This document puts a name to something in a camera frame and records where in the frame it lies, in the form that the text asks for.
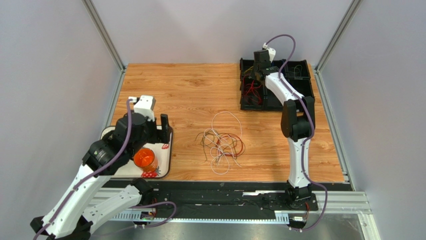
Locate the red wire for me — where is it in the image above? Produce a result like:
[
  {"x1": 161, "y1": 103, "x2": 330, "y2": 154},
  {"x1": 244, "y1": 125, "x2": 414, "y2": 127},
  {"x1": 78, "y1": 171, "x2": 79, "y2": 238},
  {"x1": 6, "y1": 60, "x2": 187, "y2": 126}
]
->
[{"x1": 242, "y1": 74, "x2": 264, "y2": 106}]

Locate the grey wire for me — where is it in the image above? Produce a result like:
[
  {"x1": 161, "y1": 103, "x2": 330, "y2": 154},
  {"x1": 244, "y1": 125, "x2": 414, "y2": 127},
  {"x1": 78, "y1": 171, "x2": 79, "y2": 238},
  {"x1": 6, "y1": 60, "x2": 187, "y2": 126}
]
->
[{"x1": 288, "y1": 64, "x2": 304, "y2": 78}]

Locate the coloured wire bundle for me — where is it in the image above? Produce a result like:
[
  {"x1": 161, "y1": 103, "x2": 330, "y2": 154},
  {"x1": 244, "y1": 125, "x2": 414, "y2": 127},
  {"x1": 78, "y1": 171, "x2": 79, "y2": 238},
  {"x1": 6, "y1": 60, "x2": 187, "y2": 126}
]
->
[{"x1": 195, "y1": 111, "x2": 247, "y2": 176}]

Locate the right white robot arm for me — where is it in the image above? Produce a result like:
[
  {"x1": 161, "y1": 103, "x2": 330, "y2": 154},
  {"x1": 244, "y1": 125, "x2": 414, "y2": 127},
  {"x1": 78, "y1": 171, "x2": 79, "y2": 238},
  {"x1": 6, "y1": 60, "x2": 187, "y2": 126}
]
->
[{"x1": 251, "y1": 49, "x2": 315, "y2": 209}]

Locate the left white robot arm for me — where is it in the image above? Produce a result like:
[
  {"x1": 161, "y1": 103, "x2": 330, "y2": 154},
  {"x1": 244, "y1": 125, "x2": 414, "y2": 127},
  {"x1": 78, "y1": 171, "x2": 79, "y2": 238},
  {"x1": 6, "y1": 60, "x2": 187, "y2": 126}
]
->
[{"x1": 30, "y1": 111, "x2": 173, "y2": 240}]

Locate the strawberry pattern tray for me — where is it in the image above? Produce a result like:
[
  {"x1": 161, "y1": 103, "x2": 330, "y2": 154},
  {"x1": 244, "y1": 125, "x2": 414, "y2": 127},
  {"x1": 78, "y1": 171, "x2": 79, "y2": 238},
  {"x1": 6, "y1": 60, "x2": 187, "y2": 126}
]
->
[{"x1": 112, "y1": 130, "x2": 174, "y2": 179}]

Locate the orange transparent cup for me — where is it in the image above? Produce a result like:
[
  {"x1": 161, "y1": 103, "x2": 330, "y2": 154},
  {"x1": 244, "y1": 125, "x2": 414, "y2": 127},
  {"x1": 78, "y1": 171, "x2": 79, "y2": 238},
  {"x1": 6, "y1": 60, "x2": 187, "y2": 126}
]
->
[{"x1": 133, "y1": 148, "x2": 159, "y2": 173}]

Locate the black six-compartment bin organizer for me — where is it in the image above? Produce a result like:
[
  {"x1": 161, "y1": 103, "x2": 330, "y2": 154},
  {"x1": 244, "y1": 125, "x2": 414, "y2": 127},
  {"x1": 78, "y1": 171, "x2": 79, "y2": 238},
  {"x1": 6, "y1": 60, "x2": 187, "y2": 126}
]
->
[{"x1": 239, "y1": 58, "x2": 314, "y2": 111}]

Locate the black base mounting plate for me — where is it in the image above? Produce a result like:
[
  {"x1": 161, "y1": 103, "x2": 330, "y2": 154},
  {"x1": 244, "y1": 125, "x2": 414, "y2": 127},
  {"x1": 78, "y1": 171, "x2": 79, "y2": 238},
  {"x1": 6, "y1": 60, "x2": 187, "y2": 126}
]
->
[{"x1": 140, "y1": 180, "x2": 325, "y2": 221}]

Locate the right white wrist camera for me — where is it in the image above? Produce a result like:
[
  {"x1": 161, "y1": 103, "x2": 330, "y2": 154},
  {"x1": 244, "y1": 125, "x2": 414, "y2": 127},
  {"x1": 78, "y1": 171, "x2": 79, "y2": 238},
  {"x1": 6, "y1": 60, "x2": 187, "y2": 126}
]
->
[{"x1": 262, "y1": 42, "x2": 276, "y2": 62}]

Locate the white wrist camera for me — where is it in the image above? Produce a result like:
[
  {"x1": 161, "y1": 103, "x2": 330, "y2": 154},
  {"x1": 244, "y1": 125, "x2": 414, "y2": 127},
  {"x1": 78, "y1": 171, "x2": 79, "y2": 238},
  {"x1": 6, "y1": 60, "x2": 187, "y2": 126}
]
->
[
  {"x1": 262, "y1": 42, "x2": 276, "y2": 62},
  {"x1": 128, "y1": 95, "x2": 156, "y2": 122}
]

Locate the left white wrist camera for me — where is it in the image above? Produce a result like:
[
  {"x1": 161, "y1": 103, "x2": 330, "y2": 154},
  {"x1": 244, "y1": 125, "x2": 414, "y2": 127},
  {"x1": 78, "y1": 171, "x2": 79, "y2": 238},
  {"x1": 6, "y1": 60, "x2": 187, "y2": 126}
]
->
[{"x1": 128, "y1": 95, "x2": 156, "y2": 122}]

